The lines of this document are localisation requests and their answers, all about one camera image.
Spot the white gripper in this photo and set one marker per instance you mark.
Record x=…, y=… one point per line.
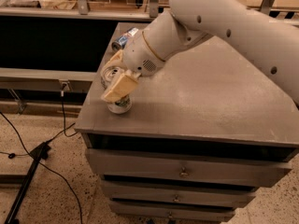
x=140, y=56

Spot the white 7up soda can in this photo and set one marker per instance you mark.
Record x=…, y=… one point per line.
x=124, y=104

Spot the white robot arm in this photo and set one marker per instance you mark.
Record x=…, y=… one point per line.
x=270, y=45

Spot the blue silver soda can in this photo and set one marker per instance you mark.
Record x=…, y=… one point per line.
x=121, y=41

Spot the grey low side bench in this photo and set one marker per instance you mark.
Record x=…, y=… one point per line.
x=45, y=80

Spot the grey drawer cabinet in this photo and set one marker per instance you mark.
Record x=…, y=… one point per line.
x=206, y=102

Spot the top grey drawer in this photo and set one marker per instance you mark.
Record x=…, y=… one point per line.
x=187, y=168

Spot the grey drawer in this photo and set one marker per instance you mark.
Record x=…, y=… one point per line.
x=171, y=211
x=187, y=168
x=176, y=194

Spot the black metal floor stand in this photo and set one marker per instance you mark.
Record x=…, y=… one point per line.
x=40, y=152

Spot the middle grey drawer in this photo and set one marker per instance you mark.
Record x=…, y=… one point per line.
x=176, y=194

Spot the bottom grey drawer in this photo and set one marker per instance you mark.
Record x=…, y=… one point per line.
x=171, y=211

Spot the grey metal shelf rail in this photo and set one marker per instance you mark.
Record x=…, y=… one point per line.
x=129, y=10

